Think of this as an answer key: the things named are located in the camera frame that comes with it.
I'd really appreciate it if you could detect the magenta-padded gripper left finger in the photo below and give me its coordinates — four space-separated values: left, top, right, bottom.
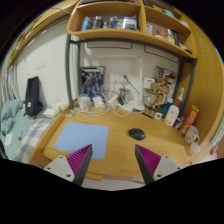
43 143 94 187

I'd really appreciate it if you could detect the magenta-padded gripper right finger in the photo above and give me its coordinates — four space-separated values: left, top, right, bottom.
134 144 184 185

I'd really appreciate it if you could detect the black computer mouse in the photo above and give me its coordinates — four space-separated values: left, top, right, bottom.
128 127 147 141

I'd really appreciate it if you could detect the light blue mouse pad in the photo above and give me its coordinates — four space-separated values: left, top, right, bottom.
53 121 110 160

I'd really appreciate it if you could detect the small white cup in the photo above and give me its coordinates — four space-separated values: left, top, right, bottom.
189 142 202 156

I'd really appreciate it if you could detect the white mug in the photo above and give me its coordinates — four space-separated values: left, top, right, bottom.
184 125 201 145

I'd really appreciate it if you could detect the plaid blanket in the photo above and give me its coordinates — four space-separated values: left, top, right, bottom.
13 116 56 164

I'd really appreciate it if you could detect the white lotion bottle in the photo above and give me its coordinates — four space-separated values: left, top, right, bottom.
164 102 181 127

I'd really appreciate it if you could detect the red snack can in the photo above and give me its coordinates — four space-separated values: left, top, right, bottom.
180 104 201 136

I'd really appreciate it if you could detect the white tissue pack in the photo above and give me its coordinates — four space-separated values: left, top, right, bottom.
42 101 69 119

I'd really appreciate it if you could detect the clear plastic jar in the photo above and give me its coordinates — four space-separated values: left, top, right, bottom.
77 94 92 111

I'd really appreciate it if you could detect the white power strip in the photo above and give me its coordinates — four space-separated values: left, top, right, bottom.
116 103 134 113

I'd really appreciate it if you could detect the tan robot figurine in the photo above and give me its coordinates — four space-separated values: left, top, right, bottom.
145 82 165 116

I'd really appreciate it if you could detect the white electric toothbrush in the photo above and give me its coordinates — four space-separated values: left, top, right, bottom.
176 87 185 108

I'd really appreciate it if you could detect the white charger block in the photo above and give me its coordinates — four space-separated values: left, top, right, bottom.
108 95 119 108
92 96 105 108

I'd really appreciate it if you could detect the teal pillow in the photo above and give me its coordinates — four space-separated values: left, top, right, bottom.
0 98 24 134

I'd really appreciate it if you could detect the robot model kit box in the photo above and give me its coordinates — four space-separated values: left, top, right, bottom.
79 65 106 98

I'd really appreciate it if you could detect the wooden shelf unit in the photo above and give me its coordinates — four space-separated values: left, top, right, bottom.
66 0 198 60

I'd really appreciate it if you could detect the white cable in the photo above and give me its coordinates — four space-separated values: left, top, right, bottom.
71 84 144 118

